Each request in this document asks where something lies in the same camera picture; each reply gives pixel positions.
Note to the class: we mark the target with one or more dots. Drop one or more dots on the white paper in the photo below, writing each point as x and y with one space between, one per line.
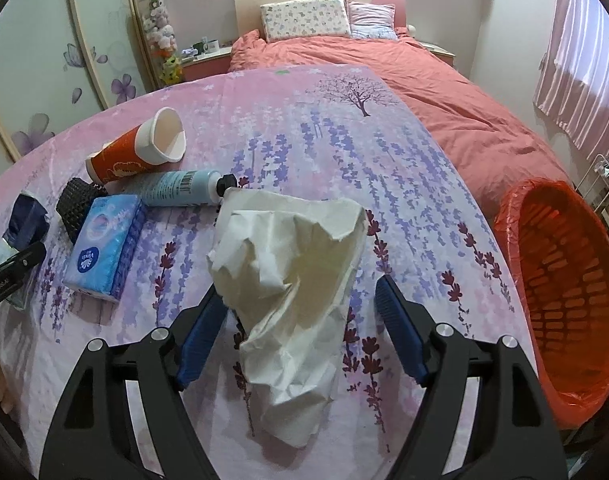
289 270

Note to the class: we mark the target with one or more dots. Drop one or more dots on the blue tissue pack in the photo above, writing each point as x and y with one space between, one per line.
104 250

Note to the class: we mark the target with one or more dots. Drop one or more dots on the blue plastic bottle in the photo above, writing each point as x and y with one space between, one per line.
174 187

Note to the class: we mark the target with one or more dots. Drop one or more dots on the dark mug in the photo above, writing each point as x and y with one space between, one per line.
200 47

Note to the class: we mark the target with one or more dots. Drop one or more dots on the white floral pillow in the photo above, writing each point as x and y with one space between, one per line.
304 17

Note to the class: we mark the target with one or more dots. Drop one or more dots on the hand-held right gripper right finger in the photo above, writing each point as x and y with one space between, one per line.
402 330

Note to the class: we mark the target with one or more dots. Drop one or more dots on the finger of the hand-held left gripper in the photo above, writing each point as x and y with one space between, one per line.
9 277

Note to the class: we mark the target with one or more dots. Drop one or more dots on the flower-printed wardrobe sliding door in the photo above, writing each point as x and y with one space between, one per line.
34 60

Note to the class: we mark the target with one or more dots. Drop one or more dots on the pink nightstand with mugs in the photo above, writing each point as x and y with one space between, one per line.
204 62

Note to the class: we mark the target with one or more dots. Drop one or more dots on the hanging plush toys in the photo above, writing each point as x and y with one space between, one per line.
159 30

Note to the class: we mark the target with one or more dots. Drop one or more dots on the pink striped pillow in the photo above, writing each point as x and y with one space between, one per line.
372 20

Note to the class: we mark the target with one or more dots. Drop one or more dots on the pink floral tablecloth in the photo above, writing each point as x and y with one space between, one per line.
309 135

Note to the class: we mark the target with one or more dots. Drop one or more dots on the bed with salmon duvet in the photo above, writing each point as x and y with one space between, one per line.
434 90

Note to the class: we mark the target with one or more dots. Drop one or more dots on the pink striped curtain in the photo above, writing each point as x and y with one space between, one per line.
584 60

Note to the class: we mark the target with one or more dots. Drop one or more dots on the orange plastic laundry basket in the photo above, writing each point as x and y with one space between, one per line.
569 285

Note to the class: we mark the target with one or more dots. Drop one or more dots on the black mesh sleeve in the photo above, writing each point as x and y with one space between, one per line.
74 205

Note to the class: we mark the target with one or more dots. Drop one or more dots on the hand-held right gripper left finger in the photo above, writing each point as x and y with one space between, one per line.
199 340

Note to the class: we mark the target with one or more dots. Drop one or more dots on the dark blue packet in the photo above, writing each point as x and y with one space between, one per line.
29 217

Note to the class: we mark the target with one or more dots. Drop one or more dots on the green and yellow plush toy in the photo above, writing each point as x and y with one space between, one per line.
172 67

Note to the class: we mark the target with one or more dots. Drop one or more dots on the white mug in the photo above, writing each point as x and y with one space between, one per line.
212 45

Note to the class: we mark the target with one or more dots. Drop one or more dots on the red paper cup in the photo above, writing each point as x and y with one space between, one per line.
129 157

